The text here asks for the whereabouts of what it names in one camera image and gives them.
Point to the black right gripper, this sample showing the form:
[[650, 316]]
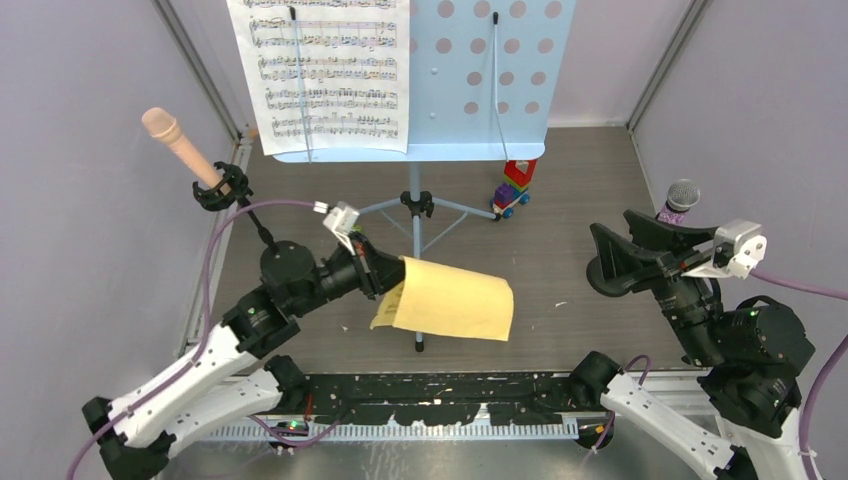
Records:
[[638, 256]]

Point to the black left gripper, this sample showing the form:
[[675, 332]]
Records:
[[387, 271]]

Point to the yellow sheet music page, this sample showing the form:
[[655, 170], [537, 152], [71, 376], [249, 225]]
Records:
[[442, 300]]

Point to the white sheet music page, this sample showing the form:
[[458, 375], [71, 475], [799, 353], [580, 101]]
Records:
[[326, 74]]

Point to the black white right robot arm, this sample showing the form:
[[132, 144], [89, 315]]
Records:
[[751, 356]]

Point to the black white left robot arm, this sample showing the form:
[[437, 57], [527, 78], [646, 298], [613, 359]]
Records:
[[234, 371]]

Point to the black right microphone stand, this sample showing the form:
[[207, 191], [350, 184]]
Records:
[[594, 276]]

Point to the black microphone stand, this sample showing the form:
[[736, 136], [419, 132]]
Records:
[[594, 276], [229, 186]]

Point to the purple glitter microphone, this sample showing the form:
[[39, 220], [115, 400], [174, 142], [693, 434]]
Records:
[[681, 197]]

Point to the black left microphone stand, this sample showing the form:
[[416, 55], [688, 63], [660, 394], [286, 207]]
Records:
[[229, 186]]

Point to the colourful toy brick car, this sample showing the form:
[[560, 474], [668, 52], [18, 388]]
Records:
[[517, 177]]

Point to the light blue music stand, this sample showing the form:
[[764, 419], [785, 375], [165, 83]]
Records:
[[482, 76]]

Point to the beige microphone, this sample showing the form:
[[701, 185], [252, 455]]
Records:
[[164, 127]]

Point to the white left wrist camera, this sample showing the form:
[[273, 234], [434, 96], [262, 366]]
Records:
[[340, 221]]

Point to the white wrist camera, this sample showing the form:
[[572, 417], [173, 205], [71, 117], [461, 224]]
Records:
[[738, 247], [340, 221]]

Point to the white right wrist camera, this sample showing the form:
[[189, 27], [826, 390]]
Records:
[[738, 247]]

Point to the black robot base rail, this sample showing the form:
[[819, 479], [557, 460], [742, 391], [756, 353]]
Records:
[[440, 399]]

